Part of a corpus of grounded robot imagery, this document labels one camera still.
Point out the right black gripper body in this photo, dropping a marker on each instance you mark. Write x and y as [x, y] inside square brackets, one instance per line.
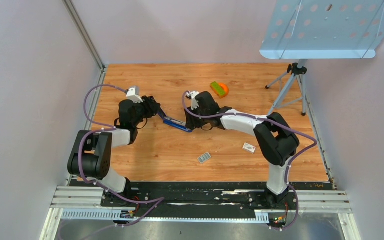
[196, 122]

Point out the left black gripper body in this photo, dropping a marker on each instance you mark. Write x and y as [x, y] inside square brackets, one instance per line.
[143, 110]

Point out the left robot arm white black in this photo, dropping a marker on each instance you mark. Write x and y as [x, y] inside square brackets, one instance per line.
[92, 150]

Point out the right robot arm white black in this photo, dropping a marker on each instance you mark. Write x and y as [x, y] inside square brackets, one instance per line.
[277, 142]

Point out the green orange tape dispenser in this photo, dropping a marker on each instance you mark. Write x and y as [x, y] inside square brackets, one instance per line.
[220, 89]

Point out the grey staple block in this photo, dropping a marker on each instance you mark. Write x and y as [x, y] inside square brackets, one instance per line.
[204, 157]

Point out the small white label card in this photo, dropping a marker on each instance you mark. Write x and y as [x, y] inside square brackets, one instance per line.
[249, 148]

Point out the grey tripod stand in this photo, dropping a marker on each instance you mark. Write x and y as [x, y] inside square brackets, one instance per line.
[295, 73]

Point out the light blue perforated tray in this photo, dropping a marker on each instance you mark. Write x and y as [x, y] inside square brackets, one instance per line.
[324, 29]

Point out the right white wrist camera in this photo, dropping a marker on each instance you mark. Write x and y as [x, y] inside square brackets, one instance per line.
[192, 96]

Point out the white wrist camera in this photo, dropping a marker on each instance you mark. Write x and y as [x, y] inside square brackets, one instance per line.
[192, 96]
[133, 94]

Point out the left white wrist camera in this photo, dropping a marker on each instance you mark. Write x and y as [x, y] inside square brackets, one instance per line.
[133, 94]

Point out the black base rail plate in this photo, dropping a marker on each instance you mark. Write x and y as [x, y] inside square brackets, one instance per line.
[207, 199]

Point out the white slotted cable duct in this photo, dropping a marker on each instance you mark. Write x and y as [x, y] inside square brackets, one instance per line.
[121, 215]

